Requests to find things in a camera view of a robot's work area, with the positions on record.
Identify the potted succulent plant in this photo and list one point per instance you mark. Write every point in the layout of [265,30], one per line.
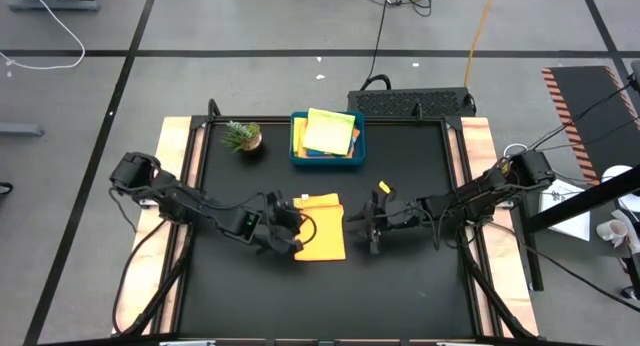
[245,136]

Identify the teal plastic bin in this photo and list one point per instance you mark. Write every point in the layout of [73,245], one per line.
[361,136]

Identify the white cup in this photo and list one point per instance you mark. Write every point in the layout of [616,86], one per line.
[612,231]

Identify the small yellow clip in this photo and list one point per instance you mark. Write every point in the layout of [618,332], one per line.
[384,187]

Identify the grey metal floor foot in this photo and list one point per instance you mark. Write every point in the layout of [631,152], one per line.
[20,129]

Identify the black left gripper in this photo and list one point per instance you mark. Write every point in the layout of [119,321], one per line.
[272,236]

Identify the black aluminium table frame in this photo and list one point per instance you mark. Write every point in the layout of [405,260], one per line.
[235,119]

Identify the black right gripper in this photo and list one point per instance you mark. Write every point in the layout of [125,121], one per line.
[400,216]

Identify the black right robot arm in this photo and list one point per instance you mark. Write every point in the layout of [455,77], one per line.
[480,193]

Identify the black computer case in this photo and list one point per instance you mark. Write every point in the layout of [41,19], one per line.
[410,102]

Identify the yellow tag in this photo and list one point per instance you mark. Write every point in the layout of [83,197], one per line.
[505,167]

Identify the black mat with striped edges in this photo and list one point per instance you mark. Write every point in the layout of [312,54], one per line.
[585,111]

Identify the green microfiber towel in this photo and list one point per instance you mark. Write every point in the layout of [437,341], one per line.
[327,131]

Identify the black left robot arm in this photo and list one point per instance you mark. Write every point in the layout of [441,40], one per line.
[175,198]

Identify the white paper sheet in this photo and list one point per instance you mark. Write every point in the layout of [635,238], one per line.
[570,221]

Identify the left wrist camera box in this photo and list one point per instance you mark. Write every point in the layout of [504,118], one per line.
[290,218]

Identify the light wooden side board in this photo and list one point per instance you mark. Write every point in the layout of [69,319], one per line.
[475,141]
[170,136]

